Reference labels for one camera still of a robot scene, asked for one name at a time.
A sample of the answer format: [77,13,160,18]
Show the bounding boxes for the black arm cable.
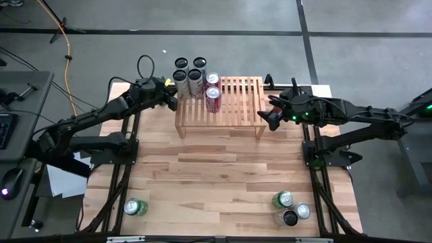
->
[107,54,157,102]
[268,77,338,109]

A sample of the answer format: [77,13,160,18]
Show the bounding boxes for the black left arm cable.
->
[107,54,157,102]

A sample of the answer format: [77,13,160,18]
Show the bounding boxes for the black tripod stand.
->
[49,13,87,45]

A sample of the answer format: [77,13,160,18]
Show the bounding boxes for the black computer mouse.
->
[0,167,25,200]

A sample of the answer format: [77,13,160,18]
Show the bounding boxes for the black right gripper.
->
[256,94,320,132]

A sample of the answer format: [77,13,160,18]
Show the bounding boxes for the silver soda can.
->
[292,201,312,221]

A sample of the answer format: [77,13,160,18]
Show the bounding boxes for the black clamp tool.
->
[0,82,38,106]

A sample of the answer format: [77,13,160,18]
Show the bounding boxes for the black computer green lights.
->
[416,99,432,119]

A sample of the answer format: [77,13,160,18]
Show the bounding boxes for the black beam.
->
[25,138,92,179]

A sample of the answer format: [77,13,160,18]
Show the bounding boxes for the black floor cable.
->
[0,45,102,114]

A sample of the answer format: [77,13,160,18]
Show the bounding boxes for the tall white beverage can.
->
[187,68,205,99]
[192,56,208,74]
[172,69,192,101]
[173,56,190,74]

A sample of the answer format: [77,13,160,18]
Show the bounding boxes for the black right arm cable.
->
[268,77,338,109]

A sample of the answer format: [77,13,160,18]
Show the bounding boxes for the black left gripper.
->
[130,77,179,113]

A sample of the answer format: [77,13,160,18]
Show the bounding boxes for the grey desk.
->
[0,70,55,239]

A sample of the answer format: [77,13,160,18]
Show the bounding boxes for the yellow cable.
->
[36,0,78,117]

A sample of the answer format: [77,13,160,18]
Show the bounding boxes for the black top grey can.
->
[272,210,300,228]

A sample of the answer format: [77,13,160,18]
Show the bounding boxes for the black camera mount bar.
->
[0,231,432,243]

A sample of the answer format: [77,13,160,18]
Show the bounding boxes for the white paper sheet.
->
[45,151,92,199]

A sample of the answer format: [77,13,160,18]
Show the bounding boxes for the grey metal cart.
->
[371,86,432,198]

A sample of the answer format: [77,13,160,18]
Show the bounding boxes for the shoe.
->
[0,0,24,9]

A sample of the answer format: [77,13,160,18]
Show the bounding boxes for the black metal table frame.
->
[76,82,365,237]

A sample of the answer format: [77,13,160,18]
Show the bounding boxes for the black keyboard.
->
[0,113,18,150]

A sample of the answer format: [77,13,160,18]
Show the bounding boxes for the wooden slatted shelf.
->
[174,76,268,140]

